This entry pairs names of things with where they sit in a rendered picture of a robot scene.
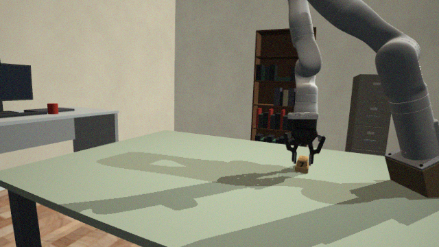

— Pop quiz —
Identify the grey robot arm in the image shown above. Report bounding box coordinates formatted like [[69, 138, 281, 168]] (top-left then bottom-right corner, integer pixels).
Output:
[[287, 0, 439, 161]]

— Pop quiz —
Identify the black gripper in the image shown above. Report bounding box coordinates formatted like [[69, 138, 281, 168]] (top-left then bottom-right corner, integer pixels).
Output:
[[283, 119, 326, 166]]

